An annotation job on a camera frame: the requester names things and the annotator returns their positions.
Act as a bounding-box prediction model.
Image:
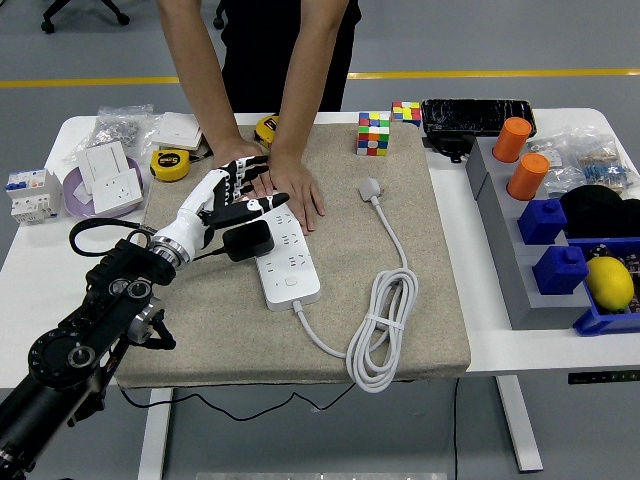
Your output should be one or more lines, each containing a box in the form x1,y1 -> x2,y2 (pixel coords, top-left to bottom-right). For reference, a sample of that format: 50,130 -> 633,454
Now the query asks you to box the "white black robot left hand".
152,154 -> 291,262

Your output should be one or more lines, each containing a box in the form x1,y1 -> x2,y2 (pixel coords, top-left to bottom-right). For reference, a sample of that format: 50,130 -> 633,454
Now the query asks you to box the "person's left hand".
267,152 -> 326,234

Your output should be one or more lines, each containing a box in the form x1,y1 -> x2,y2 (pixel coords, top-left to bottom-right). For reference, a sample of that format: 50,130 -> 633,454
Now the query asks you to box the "person's right hand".
212,137 -> 277,197

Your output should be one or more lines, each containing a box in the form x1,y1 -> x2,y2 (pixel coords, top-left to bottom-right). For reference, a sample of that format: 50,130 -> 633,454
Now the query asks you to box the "black plug adapter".
222,221 -> 276,262

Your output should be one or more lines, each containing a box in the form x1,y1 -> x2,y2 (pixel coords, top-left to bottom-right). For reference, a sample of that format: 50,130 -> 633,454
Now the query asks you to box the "white power strip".
241,192 -> 322,312

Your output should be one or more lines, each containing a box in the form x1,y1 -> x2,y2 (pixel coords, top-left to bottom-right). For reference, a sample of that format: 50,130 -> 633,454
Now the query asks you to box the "thin black adapter cord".
118,249 -> 359,424

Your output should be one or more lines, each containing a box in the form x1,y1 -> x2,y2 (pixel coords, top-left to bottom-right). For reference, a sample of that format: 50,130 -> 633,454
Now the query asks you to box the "large colourful puzzle cube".
355,110 -> 392,157

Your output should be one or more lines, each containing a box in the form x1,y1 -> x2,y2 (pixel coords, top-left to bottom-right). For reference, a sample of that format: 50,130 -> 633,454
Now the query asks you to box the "person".
219,0 -> 362,114

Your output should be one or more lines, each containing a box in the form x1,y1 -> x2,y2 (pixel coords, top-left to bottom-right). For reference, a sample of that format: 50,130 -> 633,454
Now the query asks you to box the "clear bag of metal parts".
62,103 -> 166,166

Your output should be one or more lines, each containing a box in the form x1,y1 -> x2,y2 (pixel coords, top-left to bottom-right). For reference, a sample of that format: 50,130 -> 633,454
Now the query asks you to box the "purple bowl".
62,155 -> 149,221

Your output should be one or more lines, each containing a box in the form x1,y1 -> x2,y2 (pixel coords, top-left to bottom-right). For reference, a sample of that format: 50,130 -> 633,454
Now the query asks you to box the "grey-brown mat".
110,122 -> 472,389

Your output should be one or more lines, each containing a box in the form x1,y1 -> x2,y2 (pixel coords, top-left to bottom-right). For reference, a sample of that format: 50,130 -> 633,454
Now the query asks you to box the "small colourful puzzle cube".
390,101 -> 423,127

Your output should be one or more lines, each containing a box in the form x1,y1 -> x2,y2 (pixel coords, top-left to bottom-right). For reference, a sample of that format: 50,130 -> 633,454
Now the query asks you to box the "white circuit breaker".
5,168 -> 62,225

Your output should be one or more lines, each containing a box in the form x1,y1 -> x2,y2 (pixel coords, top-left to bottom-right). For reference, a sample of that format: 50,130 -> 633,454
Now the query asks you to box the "black plastic tray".
421,98 -> 538,139

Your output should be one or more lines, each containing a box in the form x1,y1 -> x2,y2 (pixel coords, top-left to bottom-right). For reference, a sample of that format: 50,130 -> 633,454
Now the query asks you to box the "black office chair base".
40,0 -> 132,35

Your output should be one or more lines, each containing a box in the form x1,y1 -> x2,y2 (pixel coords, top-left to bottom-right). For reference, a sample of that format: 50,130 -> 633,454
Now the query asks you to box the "orange cylinder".
492,116 -> 533,164
506,153 -> 551,201

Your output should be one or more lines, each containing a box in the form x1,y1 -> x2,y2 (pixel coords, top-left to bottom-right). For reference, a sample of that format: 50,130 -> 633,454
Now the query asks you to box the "grey block holder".
465,135 -> 596,331

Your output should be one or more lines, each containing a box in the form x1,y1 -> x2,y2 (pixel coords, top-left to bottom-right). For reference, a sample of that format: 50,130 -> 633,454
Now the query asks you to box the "white table leg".
494,374 -> 545,474
137,387 -> 175,480

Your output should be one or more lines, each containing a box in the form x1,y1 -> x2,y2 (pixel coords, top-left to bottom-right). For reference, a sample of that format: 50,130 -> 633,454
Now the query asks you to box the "blue block with knob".
517,198 -> 569,246
531,245 -> 590,298

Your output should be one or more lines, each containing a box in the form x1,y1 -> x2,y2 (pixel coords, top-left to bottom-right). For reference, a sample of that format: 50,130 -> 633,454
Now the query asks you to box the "clear plastic parts bag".
529,124 -> 621,197

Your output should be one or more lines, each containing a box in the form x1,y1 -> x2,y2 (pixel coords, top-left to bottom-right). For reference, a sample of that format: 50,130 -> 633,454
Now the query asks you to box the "black cloth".
558,184 -> 640,240

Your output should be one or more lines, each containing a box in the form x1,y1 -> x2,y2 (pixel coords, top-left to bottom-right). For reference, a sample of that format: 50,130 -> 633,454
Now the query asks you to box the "clear bag of blue components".
574,147 -> 640,196

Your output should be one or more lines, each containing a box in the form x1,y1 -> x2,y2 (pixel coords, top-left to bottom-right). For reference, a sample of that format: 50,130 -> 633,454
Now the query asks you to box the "yellow lemon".
584,256 -> 635,312

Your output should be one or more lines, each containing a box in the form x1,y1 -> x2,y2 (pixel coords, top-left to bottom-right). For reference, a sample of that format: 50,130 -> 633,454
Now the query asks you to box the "blue plastic bin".
564,237 -> 640,337

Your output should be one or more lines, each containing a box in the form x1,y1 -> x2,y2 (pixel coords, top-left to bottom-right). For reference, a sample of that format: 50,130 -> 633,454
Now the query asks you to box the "black table control panel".
567,370 -> 640,386

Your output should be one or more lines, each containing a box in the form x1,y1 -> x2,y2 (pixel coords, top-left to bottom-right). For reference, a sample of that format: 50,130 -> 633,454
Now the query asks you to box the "yellow tape measure with strap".
149,147 -> 216,182

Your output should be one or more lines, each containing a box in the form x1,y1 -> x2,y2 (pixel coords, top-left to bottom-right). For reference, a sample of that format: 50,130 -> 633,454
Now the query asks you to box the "white wall switch panel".
149,112 -> 204,151

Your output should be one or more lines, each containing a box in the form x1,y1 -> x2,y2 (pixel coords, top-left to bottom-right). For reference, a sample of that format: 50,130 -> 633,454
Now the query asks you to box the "white power cord with plug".
292,177 -> 420,394

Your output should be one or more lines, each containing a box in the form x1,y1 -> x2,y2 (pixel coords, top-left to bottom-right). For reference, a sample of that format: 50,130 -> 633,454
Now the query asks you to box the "white wall socket panel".
89,168 -> 146,215

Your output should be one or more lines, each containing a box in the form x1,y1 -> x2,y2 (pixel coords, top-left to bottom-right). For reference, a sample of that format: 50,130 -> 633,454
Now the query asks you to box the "white double switch panel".
74,140 -> 132,196

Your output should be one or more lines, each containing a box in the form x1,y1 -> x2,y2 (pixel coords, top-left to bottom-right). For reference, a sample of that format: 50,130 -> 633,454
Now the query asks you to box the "black device with strap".
423,133 -> 479,165

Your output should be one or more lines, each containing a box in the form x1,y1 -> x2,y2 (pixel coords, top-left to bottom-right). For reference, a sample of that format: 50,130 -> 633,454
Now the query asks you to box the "black table cable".
452,377 -> 461,480

